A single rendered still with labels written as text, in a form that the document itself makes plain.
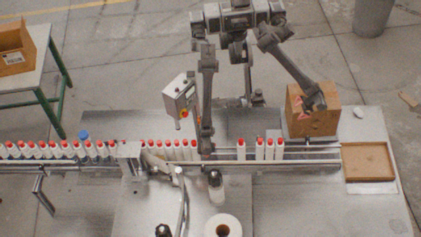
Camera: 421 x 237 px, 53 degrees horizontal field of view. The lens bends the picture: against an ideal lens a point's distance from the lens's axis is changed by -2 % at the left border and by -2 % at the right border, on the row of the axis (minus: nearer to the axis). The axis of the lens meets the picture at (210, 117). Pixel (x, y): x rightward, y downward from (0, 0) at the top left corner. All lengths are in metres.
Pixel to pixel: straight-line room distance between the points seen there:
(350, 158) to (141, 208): 1.33
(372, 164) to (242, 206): 0.87
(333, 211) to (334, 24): 2.85
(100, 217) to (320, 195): 1.32
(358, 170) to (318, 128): 0.36
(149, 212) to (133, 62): 2.44
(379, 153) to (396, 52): 2.12
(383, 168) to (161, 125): 1.47
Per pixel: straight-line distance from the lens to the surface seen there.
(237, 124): 2.94
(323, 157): 2.76
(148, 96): 4.33
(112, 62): 4.79
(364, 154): 2.88
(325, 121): 2.76
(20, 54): 3.71
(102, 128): 3.09
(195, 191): 2.62
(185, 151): 2.62
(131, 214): 2.61
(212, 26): 2.70
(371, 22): 4.81
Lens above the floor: 3.15
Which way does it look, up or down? 51 degrees down
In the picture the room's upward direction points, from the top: 7 degrees counter-clockwise
